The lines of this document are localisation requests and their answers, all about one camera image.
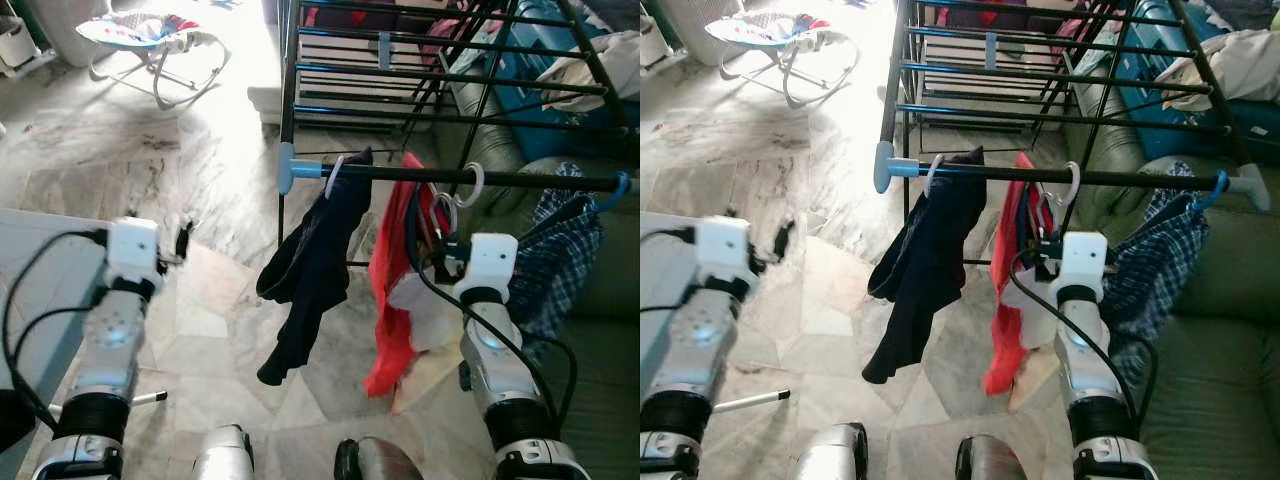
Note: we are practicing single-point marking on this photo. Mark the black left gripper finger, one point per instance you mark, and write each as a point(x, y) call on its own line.
point(786, 240)
point(185, 240)

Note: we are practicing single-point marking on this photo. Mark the blue plaid shirt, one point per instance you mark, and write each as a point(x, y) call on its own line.
point(1150, 260)
point(560, 260)

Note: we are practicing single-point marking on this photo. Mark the blue plastic hanger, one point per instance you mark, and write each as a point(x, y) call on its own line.
point(625, 190)
point(1222, 186)

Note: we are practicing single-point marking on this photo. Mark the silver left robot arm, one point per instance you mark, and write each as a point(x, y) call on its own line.
point(110, 340)
point(700, 340)

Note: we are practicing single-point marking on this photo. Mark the grey hanger hook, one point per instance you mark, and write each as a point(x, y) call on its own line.
point(1054, 212)
point(452, 212)

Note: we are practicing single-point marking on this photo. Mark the white plastic hanger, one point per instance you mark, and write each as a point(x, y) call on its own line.
point(930, 178)
point(481, 185)
point(1076, 183)
point(328, 180)

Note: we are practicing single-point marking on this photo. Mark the pale beige garment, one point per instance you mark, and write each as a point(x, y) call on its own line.
point(430, 320)
point(1035, 330)

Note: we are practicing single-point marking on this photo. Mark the red garment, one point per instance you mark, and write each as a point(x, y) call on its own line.
point(390, 300)
point(1003, 330)

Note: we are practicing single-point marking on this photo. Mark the black metal drying rack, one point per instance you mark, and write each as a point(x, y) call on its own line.
point(520, 180)
point(1130, 178)

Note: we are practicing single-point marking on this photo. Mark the dark navy garment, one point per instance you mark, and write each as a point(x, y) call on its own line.
point(320, 250)
point(925, 260)

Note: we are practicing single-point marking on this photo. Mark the white rod with black tip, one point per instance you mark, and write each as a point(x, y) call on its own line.
point(148, 398)
point(750, 402)

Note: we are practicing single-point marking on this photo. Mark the blue storage box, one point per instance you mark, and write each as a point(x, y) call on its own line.
point(530, 100)
point(1150, 90)

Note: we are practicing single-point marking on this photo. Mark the silver left robot leg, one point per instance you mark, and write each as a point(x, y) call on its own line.
point(225, 455)
point(835, 455)

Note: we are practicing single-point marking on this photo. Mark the silver robot leg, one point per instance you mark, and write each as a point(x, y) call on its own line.
point(835, 455)
point(995, 462)
point(385, 462)
point(225, 455)

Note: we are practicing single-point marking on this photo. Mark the green sofa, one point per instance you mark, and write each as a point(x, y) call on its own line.
point(1220, 400)
point(600, 400)

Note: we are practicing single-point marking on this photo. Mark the white baby bouncer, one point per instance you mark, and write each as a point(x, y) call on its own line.
point(140, 30)
point(770, 30)

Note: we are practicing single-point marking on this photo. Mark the silver right robot leg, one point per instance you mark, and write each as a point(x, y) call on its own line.
point(995, 462)
point(385, 462)

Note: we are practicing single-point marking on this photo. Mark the cream cloth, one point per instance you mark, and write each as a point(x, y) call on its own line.
point(1240, 65)
point(600, 70)

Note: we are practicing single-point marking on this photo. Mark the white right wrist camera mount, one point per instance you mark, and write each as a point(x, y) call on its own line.
point(490, 262)
point(1082, 262)

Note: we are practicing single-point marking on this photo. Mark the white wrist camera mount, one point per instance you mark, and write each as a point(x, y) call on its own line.
point(1082, 262)
point(132, 250)
point(490, 262)
point(725, 250)

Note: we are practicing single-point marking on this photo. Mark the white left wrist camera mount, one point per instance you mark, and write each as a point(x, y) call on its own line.
point(132, 250)
point(725, 250)

